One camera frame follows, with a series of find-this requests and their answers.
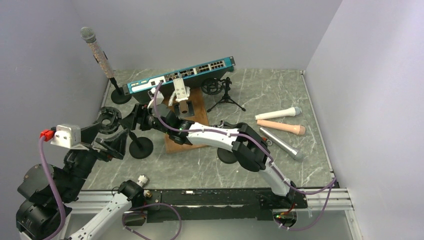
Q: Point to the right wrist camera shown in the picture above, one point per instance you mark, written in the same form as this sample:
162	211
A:
156	97

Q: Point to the wooden board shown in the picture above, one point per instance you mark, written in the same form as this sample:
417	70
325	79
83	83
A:
197	113

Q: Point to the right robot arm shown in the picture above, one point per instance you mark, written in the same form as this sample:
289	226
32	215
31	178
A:
241	142

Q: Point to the white metal lever handle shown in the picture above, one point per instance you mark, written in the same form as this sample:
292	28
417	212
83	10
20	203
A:
180	95

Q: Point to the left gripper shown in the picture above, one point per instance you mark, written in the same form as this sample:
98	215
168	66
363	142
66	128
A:
116	145

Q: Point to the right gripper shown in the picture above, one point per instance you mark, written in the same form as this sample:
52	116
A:
139	115

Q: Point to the white microphone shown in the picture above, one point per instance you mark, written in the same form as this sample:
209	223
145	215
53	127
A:
289	112

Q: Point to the glitter mic stand base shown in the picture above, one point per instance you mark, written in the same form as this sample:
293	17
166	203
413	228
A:
117	96

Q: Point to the red handled adjustable wrench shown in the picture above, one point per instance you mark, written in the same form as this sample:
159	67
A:
268	142

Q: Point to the pink microphone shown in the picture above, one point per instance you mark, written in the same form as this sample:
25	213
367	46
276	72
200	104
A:
295	129

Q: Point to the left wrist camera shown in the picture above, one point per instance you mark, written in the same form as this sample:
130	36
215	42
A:
64	135

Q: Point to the black clamp mic stand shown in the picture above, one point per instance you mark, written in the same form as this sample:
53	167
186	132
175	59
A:
224	155

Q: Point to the glitter microphone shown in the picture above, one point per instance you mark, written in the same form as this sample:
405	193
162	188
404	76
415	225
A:
89	36

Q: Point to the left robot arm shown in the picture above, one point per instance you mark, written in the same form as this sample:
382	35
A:
47	189

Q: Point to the silver microphone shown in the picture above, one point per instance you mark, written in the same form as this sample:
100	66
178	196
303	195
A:
293	152

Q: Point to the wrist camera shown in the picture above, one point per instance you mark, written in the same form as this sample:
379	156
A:
156	97
64	135

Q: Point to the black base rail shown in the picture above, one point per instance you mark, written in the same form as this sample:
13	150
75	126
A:
161	205

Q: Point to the black round base stand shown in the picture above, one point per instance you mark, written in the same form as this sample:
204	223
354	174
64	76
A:
140	147

